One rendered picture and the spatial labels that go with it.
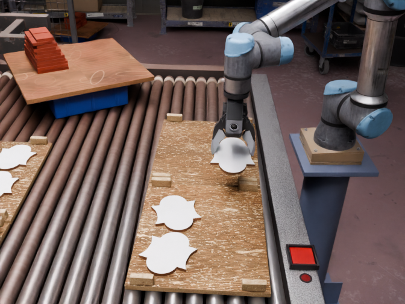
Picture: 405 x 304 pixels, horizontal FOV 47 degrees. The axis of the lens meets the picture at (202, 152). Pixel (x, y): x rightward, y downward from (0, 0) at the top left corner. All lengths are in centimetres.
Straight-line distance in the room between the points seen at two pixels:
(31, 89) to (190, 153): 66
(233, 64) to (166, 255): 52
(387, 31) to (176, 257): 87
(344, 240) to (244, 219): 148
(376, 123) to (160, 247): 79
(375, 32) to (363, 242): 157
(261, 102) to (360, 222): 119
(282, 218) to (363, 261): 134
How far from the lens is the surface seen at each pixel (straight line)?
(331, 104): 168
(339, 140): 173
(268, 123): 187
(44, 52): 200
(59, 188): 154
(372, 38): 150
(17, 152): 169
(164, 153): 161
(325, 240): 200
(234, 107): 130
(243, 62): 125
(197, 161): 157
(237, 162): 137
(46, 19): 280
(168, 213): 135
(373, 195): 319
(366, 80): 155
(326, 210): 189
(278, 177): 157
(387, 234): 291
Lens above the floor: 182
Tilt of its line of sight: 33 degrees down
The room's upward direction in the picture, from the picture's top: 2 degrees clockwise
